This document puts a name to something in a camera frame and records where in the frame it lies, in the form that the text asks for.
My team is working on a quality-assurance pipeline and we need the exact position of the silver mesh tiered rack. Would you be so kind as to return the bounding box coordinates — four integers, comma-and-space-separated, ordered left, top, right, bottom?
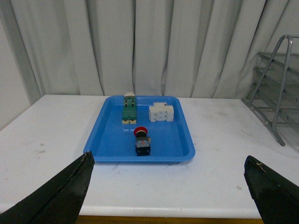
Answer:
242, 35, 299, 146

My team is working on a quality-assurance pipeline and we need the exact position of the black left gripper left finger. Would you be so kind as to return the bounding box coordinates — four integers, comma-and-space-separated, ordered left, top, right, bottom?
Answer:
0, 152, 95, 224

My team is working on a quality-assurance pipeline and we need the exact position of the white curtain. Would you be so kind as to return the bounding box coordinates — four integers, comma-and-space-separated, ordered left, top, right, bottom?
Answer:
0, 0, 299, 103

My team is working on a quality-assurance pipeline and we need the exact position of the green relay module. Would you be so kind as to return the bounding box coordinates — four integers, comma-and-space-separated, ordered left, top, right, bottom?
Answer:
121, 92, 137, 124

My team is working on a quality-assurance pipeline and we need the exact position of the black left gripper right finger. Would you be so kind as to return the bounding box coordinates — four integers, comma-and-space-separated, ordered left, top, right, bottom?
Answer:
244, 155, 299, 224

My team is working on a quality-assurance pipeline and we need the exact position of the white circuit breaker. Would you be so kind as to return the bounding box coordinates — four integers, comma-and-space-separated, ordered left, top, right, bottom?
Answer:
149, 102, 174, 122

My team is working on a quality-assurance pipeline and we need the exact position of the red emergency stop button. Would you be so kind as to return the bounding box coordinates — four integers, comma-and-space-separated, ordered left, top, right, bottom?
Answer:
134, 126, 151, 156

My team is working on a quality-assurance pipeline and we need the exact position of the blue plastic tray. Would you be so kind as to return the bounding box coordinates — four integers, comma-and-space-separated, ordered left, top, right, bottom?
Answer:
83, 96, 195, 163

